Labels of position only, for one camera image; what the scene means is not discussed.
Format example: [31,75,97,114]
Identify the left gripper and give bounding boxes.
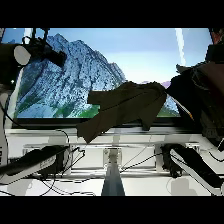
[44,46,68,68]

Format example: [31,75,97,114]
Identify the brown garment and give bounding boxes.
[75,80,168,145]

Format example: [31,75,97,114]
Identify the black cable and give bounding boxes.
[33,146,98,197]
[119,151,165,174]
[0,99,71,148]

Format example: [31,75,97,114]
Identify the silver frame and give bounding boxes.
[0,126,224,197]

